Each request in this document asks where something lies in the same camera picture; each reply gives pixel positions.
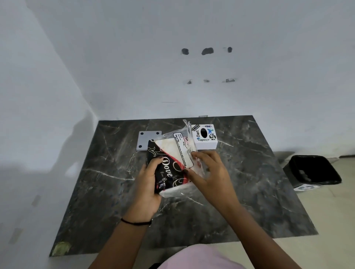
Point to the person's left hand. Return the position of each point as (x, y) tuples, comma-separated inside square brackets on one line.
[(144, 191)]

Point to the person's right hand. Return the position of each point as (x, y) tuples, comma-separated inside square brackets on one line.
[(217, 185)]

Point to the person's right thumb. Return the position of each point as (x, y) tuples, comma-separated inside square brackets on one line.
[(192, 175)]

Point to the person's left thumb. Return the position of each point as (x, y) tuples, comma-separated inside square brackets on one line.
[(154, 163)]

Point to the black red white tissue packet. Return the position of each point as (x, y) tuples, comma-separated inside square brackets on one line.
[(172, 163)]

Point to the person's left forearm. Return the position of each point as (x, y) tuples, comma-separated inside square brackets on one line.
[(122, 246)]

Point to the person's right forearm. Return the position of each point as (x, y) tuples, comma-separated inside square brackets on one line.
[(258, 241)]

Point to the grey metal plate with holes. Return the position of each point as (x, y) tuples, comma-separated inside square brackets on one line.
[(144, 140)]

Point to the white box with stickers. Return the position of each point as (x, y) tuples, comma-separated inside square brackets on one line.
[(205, 140)]

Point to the black wrist band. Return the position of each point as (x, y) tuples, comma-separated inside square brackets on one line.
[(136, 222)]

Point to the person's pink clothing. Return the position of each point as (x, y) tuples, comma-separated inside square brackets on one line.
[(199, 259)]

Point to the white paper with blue print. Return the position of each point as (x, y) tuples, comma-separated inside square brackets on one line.
[(305, 187)]

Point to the black trash bin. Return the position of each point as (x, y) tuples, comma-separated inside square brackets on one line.
[(310, 171)]

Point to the yellowish tape scrap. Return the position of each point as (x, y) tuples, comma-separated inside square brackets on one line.
[(61, 248)]

